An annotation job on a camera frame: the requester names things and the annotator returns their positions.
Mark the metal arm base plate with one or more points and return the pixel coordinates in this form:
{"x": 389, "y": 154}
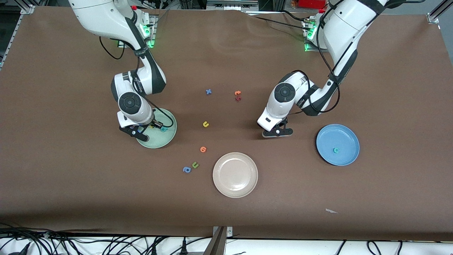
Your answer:
{"x": 154, "y": 32}
{"x": 312, "y": 49}

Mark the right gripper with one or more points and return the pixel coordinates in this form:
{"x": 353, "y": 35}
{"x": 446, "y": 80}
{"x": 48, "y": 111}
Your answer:
{"x": 153, "y": 123}

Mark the grey metal box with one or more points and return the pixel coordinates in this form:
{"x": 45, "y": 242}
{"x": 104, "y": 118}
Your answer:
{"x": 231, "y": 4}

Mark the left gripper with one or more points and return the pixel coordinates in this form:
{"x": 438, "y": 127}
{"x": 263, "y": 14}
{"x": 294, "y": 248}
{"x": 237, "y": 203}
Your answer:
{"x": 281, "y": 124}

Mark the white paper scrap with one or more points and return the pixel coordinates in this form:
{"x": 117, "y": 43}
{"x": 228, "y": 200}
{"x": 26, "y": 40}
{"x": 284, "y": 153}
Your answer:
{"x": 331, "y": 211}

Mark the metal table bracket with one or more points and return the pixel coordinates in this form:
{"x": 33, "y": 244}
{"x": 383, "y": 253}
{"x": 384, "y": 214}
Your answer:
{"x": 219, "y": 242}

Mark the red object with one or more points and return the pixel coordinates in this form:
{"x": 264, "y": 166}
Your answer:
{"x": 311, "y": 3}

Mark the blue letter a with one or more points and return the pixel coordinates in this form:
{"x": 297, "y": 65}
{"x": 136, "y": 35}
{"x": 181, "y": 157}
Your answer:
{"x": 187, "y": 170}

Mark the green plate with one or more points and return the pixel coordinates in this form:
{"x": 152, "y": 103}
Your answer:
{"x": 161, "y": 140}

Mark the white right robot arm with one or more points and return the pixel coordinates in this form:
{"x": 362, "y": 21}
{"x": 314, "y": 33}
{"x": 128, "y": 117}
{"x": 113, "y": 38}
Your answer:
{"x": 102, "y": 17}

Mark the beige plate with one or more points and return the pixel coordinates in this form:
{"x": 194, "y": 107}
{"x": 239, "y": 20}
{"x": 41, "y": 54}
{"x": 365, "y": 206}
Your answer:
{"x": 235, "y": 175}

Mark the aluminium frame profile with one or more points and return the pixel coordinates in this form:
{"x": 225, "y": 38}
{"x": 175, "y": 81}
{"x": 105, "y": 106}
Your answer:
{"x": 27, "y": 9}
{"x": 439, "y": 12}

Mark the blue plate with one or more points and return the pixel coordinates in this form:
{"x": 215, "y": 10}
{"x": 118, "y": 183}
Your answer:
{"x": 343, "y": 138}

